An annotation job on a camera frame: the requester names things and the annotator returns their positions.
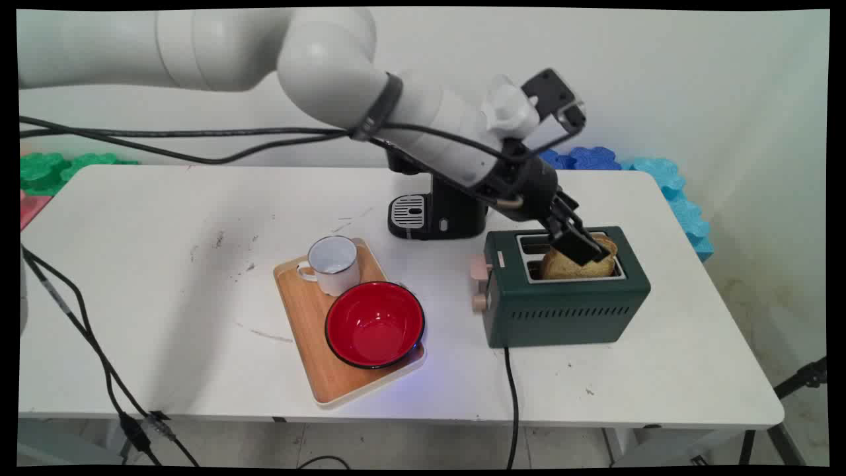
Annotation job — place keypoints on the wooden serving tray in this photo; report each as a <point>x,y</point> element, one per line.
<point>310,317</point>

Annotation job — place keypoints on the black coffee machine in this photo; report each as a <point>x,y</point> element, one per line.
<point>436,208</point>

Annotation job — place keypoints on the toasted bread slice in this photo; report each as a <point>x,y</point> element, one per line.
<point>588,264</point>

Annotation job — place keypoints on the dark green toaster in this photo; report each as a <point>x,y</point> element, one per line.
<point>562,301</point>

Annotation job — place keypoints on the black tripod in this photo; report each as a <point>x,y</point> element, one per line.
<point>783,410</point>

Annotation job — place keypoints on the light blue foam mat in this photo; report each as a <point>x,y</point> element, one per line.
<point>684,208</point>

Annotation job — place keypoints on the red bowl black rim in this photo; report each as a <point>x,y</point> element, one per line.
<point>375,324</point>

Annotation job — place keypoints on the dark blue foam mat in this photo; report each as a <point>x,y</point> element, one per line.
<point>581,158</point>

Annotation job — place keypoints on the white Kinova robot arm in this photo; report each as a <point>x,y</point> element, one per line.
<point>330,59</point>

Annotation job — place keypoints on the white enamel mug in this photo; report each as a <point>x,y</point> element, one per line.
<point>332,264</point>

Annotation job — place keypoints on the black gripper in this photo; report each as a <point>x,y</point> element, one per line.
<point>529,188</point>

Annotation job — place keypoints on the pink foam mat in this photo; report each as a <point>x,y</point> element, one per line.
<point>32,208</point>

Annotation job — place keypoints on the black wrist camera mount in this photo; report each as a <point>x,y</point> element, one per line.
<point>552,106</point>

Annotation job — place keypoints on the green foam mat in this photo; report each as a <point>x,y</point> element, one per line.
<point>53,172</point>

